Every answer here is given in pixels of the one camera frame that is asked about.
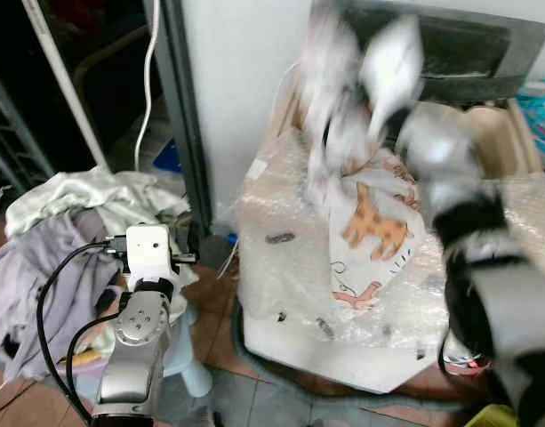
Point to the grey lilac garment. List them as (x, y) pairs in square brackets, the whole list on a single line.
[(50, 267)]

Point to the blue item behind frame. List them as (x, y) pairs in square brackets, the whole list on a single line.
[(168, 158)]

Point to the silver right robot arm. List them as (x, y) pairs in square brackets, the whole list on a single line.
[(508, 302)]

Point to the yellow-green plastic object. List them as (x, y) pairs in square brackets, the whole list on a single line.
[(490, 418)]

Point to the light green cloth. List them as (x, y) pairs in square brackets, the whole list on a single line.
[(85, 191)]

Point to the white cloth with orange giraffes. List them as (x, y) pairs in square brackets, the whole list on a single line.
[(374, 222)]

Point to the dark metal rack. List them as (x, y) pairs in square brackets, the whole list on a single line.
[(14, 133)]

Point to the grey door frame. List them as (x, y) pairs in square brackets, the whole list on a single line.
[(188, 116)]

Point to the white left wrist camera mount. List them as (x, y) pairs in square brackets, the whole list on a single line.
[(150, 249)]

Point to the white slanted pole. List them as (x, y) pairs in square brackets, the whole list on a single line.
[(63, 80)]

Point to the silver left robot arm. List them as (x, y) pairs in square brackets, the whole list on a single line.
[(134, 356)]

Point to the clear bubble wrap cover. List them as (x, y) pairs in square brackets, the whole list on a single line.
[(281, 213)]

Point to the teal patterned cloth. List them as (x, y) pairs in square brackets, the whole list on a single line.
[(543, 116)]

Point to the cream top-load washing machine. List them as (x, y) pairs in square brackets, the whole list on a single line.
[(499, 133)]

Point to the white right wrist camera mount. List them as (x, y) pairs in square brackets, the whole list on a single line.
[(392, 62)]

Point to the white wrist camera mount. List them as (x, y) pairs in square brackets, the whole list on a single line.
[(150, 249), (392, 62)]

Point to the white plastic stool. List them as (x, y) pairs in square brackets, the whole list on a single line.
[(188, 365)]

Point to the grey transparent washer lid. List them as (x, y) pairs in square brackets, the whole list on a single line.
[(468, 53)]

